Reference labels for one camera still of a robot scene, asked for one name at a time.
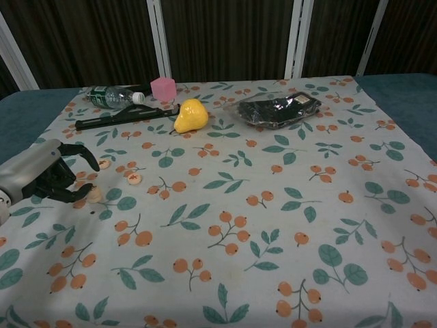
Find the black metal bracket frame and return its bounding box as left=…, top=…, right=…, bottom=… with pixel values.
left=74, top=83, right=182, bottom=131

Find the black item in plastic bag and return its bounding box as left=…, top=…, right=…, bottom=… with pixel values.
left=223, top=91, right=324, bottom=131

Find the pink cube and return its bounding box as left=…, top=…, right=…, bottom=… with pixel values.
left=150, top=77, right=178, bottom=102

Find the floral printed tablecloth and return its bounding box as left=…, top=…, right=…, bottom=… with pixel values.
left=0, top=75, right=437, bottom=328

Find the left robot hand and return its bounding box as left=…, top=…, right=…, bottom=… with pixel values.
left=0, top=138, right=101, bottom=206

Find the teal table cover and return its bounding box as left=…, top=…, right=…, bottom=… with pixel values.
left=0, top=72, right=437, bottom=167

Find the yellow toy pear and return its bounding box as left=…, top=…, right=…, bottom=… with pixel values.
left=173, top=98, right=209, bottom=134

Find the white partition post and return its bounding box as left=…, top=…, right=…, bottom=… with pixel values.
left=354, top=0, right=389, bottom=77
left=146, top=0, right=173, bottom=81
left=0, top=13, right=38, bottom=92
left=285, top=0, right=313, bottom=79

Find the clear plastic water bottle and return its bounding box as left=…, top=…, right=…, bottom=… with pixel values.
left=85, top=85, right=147, bottom=110

